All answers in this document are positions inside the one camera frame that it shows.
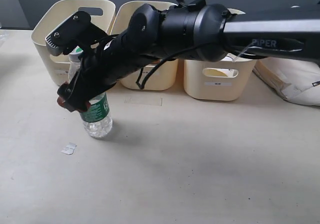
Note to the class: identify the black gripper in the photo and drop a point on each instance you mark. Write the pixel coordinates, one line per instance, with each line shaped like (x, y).
(106, 60)

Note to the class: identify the clear plastic water bottle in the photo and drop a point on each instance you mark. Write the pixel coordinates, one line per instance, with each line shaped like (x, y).
(97, 120)

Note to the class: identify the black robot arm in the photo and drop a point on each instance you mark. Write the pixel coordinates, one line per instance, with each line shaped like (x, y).
(193, 32)

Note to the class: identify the left cream plastic bin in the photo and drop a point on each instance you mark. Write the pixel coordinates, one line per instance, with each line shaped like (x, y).
(102, 13)

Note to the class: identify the cream plastic bin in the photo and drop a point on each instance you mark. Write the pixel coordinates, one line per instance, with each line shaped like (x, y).
(165, 76)
(222, 80)
(102, 13)

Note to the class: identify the clear tape strip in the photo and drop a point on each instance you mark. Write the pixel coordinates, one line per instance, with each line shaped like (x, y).
(144, 100)

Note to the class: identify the small paper scrap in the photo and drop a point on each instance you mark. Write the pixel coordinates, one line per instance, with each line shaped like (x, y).
(69, 149)

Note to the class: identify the middle cream plastic bin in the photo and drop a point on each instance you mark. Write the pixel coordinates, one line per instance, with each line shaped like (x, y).
(165, 76)

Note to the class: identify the right cream plastic bin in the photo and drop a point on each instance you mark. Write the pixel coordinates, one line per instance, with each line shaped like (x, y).
(222, 80)

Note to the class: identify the white fabric bag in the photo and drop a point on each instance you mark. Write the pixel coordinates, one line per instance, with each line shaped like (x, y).
(295, 81)

